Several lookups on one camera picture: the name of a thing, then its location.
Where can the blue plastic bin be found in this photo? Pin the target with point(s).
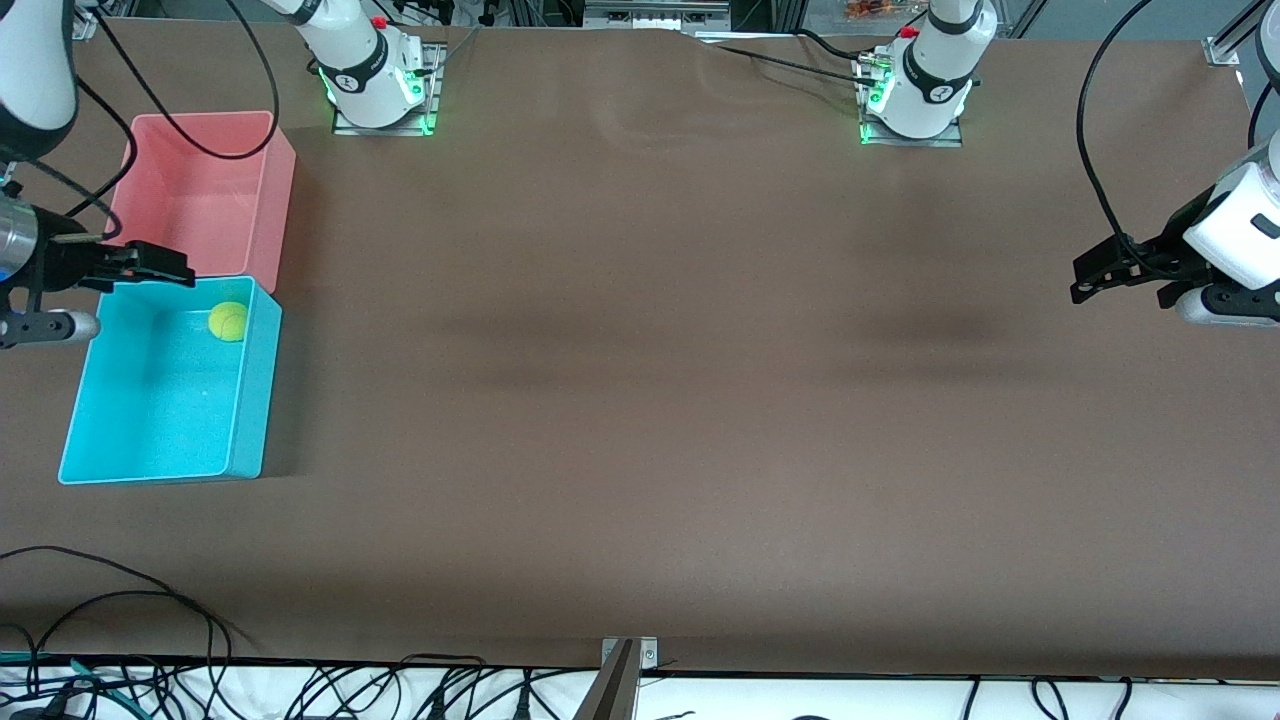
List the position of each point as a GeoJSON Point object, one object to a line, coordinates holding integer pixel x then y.
{"type": "Point", "coordinates": [160, 400]}

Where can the grey metal bar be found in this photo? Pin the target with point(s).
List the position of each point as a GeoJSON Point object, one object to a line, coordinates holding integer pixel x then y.
{"type": "Point", "coordinates": [610, 695]}

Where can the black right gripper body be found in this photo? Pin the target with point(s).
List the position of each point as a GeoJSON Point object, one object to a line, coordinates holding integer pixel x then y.
{"type": "Point", "coordinates": [62, 268]}

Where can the yellow-green tennis ball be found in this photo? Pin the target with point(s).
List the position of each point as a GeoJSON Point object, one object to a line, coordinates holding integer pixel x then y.
{"type": "Point", "coordinates": [228, 321]}

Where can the silver table edge bracket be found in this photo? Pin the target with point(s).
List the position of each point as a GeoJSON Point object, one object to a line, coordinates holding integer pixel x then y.
{"type": "Point", "coordinates": [648, 655]}

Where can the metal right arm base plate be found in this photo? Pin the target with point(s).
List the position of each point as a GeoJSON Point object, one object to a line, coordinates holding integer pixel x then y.
{"type": "Point", "coordinates": [432, 100]}

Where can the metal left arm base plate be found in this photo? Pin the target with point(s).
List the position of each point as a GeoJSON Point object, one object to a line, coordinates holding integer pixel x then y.
{"type": "Point", "coordinates": [950, 140]}

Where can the orange background items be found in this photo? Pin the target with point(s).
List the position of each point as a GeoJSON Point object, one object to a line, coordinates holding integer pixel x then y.
{"type": "Point", "coordinates": [875, 8]}

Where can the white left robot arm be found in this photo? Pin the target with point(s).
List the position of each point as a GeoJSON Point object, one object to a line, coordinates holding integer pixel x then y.
{"type": "Point", "coordinates": [930, 80]}

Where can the aluminium frame profile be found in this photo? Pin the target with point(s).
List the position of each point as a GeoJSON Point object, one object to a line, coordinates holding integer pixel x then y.
{"type": "Point", "coordinates": [1228, 45]}

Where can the pink plastic bin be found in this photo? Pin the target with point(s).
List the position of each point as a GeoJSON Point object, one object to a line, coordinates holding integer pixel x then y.
{"type": "Point", "coordinates": [210, 190]}

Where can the brown table cover sheet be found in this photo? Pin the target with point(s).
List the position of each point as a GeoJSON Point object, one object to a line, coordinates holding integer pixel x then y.
{"type": "Point", "coordinates": [640, 350]}

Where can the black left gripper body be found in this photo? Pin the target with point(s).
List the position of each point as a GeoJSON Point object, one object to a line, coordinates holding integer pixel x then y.
{"type": "Point", "coordinates": [1166, 250]}

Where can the grey metal box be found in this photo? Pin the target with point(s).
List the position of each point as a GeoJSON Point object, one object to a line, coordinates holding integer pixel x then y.
{"type": "Point", "coordinates": [655, 12]}

